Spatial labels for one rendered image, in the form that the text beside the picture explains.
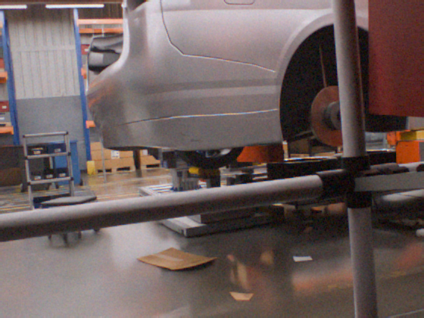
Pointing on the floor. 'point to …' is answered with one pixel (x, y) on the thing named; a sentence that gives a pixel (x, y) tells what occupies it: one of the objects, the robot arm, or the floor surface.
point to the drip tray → (405, 219)
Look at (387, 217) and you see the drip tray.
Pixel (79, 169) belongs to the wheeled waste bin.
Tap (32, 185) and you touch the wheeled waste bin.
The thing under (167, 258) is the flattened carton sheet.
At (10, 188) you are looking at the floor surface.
